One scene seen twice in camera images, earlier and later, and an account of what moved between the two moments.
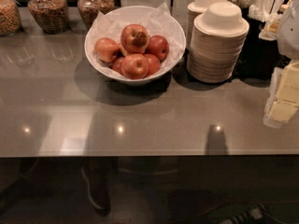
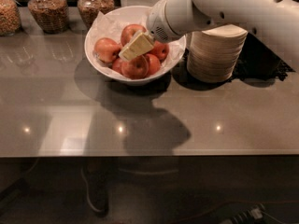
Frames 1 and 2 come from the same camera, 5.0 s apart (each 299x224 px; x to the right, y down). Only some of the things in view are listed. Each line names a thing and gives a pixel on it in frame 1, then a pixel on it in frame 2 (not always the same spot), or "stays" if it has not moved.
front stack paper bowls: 218,41 stays
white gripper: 290,35 -> 157,22
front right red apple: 153,64 stays
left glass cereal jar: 10,17 stays
